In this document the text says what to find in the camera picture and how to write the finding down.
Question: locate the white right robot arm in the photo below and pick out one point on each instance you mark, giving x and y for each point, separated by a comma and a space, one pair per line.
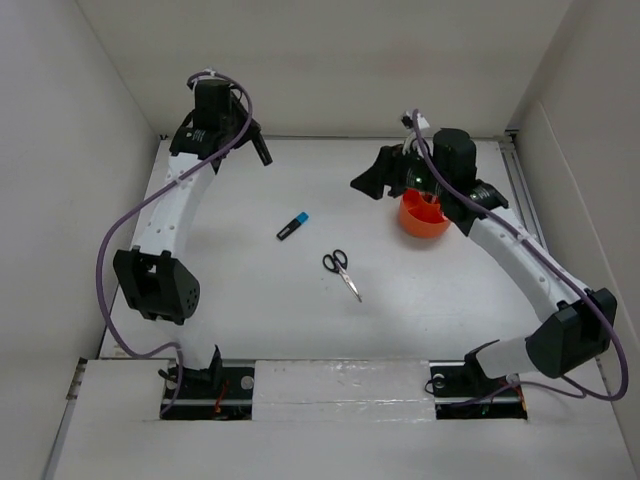
576, 321

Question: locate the pink capped black highlighter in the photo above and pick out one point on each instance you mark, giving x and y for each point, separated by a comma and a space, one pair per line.
262, 151

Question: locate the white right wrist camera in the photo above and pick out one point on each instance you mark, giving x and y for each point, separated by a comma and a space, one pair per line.
414, 121

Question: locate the orange round desk organizer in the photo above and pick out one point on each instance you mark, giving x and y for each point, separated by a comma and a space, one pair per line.
420, 219

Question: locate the black handled scissors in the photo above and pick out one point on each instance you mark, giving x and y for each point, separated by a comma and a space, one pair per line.
337, 263

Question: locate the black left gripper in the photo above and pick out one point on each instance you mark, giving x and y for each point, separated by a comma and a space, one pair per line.
251, 133

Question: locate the blue capped black highlighter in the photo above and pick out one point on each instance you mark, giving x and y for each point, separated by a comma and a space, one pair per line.
292, 226

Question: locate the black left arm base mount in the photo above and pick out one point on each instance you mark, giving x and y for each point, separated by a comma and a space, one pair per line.
231, 400

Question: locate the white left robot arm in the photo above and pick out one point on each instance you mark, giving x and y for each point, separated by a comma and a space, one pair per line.
153, 278

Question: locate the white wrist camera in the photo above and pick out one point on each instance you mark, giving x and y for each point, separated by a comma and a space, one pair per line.
414, 121
208, 73

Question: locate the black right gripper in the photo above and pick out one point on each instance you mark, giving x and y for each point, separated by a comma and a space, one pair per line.
386, 170

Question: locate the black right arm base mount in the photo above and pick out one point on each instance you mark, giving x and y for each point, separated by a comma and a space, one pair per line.
462, 391

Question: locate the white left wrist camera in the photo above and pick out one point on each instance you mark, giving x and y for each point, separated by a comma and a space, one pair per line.
208, 73

